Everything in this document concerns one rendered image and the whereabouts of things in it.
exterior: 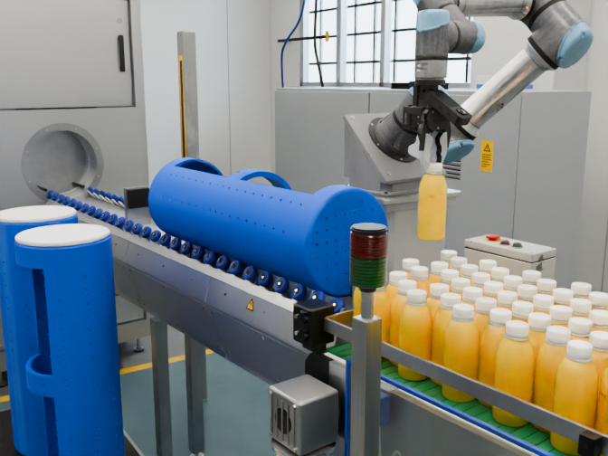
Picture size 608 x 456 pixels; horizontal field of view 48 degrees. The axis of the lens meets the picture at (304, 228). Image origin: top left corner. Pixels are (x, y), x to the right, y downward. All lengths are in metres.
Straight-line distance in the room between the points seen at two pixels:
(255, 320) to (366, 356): 0.76
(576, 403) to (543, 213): 2.31
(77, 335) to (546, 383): 1.41
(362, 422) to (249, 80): 6.28
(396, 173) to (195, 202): 0.62
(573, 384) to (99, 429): 1.55
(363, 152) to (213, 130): 5.09
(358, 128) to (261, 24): 5.30
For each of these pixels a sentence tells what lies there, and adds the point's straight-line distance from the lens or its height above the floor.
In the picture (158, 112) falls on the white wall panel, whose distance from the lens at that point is 6.92.
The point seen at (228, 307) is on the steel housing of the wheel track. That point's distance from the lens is 2.02.
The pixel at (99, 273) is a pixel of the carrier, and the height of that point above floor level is 0.92.
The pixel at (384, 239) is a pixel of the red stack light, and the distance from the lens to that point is 1.13.
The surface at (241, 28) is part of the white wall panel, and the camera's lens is 7.31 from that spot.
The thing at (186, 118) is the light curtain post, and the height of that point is 1.33.
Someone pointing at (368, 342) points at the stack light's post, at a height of 1.06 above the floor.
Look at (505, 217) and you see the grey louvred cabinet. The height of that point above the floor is 0.87.
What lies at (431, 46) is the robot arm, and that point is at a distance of 1.61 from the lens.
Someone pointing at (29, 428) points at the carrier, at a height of 0.27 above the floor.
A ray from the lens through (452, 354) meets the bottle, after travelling 1.33.
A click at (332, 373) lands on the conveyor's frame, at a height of 0.87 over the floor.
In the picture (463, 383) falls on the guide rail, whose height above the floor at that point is 0.97.
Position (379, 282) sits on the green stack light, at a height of 1.17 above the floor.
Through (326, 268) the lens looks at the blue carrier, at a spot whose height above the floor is 1.04.
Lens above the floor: 1.50
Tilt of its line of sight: 12 degrees down
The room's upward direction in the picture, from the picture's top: straight up
